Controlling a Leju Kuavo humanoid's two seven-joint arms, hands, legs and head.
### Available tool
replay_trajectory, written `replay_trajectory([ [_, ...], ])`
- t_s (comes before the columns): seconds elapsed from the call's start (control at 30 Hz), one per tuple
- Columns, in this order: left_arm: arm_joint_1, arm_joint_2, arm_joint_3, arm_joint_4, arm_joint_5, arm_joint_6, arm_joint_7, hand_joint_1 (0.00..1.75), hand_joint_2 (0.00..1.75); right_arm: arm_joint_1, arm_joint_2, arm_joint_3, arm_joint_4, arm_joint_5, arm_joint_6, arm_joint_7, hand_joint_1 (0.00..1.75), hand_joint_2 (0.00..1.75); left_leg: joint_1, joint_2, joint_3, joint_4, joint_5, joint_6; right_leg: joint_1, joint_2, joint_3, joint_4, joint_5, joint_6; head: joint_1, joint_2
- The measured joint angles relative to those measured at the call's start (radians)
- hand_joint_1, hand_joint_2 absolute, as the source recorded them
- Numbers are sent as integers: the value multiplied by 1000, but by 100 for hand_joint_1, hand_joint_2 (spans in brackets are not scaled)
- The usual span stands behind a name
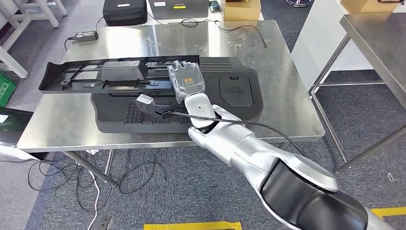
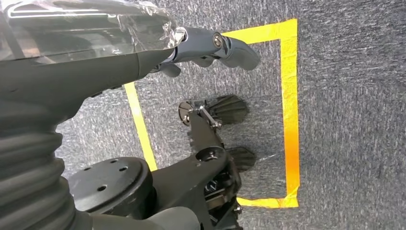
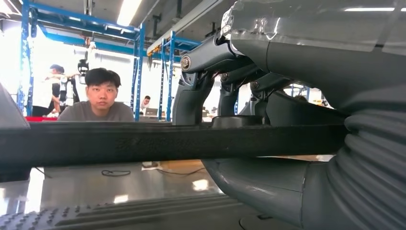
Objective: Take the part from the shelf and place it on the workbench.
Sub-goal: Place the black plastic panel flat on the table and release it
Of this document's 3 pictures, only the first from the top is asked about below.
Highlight white frame table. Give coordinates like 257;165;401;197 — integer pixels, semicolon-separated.
0;0;69;80

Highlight steel table legs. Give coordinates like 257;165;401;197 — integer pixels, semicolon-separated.
309;33;406;174

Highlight black power adapter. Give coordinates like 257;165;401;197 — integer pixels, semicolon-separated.
64;16;106;52

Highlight yellow floor tape strip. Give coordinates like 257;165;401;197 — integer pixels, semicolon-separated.
369;206;406;220

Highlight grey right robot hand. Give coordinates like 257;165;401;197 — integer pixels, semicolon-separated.
168;60;206;104

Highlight black table cable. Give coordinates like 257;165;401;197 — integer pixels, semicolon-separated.
180;18;268;52

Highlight long black plastic plate holder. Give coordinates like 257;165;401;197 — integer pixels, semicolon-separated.
38;55;201;95

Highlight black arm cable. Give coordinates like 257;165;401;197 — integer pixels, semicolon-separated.
163;109;307;158

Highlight black box with white label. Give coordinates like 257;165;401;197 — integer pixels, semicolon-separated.
0;106;49;161

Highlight large black plastic panel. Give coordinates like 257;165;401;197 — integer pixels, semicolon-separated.
90;56;264;134

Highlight black carry case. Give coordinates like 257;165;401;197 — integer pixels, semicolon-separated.
102;0;148;27

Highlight green plastic crate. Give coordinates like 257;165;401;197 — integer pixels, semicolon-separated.
0;71;18;108

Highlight white cabinet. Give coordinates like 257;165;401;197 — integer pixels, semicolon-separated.
291;0;382;92

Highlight black floor cables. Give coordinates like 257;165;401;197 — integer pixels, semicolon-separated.
26;150;168;214

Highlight grey hard case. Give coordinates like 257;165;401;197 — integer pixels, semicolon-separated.
148;0;210;21

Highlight brown cardboard box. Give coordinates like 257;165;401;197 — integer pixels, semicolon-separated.
340;0;403;14
223;0;262;22

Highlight white floor cable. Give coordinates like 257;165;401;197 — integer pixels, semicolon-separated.
85;149;101;230

